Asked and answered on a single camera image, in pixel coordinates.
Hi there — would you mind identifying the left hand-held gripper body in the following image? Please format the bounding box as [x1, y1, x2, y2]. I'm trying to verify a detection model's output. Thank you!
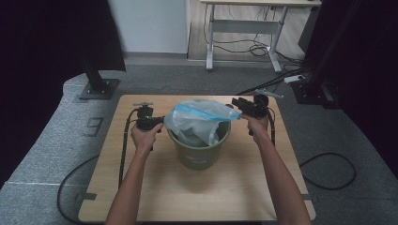
[132, 101, 158, 131]

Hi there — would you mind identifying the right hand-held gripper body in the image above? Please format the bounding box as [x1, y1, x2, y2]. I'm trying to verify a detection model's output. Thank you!
[247, 88, 284, 119]

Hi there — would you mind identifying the white plastic bag blue strip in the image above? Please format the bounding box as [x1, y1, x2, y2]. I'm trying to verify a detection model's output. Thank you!
[163, 98, 242, 148]

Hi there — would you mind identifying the green plastic bucket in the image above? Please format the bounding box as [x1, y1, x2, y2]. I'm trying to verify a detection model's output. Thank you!
[167, 120, 232, 172]

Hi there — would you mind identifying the person's right hand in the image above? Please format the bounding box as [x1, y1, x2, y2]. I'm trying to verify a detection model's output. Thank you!
[241, 112, 270, 143]

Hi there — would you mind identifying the person's left hand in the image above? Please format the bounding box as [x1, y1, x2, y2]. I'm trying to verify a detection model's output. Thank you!
[130, 122, 164, 155]

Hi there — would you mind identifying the white power strip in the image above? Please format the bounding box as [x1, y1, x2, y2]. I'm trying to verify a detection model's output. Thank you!
[283, 74, 305, 84]

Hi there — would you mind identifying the grey tape floor marking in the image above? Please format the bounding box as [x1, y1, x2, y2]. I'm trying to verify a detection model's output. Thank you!
[83, 116, 104, 138]

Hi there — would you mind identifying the black metal stand square base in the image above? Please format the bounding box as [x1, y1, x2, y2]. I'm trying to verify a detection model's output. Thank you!
[78, 52, 121, 101]

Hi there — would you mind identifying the dark curtain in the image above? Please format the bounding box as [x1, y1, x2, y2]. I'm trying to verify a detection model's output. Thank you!
[0, 0, 127, 188]
[304, 0, 398, 179]

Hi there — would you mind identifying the right hand-held gripper black cable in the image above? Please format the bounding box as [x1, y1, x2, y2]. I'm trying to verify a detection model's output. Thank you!
[264, 104, 277, 147]

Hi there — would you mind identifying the hand-held gripper black cable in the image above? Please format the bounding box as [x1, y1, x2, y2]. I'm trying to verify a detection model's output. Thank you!
[117, 107, 141, 189]
[264, 104, 277, 147]

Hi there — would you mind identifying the left hand-held gripper black cable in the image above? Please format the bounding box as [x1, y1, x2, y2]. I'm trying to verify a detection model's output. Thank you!
[117, 107, 141, 189]

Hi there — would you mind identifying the bundle of black floor cables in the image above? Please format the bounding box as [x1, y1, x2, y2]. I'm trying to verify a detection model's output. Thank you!
[203, 4, 313, 97]

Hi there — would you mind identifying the white metal frame desk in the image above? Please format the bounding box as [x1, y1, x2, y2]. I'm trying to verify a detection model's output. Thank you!
[200, 0, 323, 73]

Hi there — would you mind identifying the black looped floor cable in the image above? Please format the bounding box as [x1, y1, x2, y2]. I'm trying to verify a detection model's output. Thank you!
[298, 152, 357, 191]

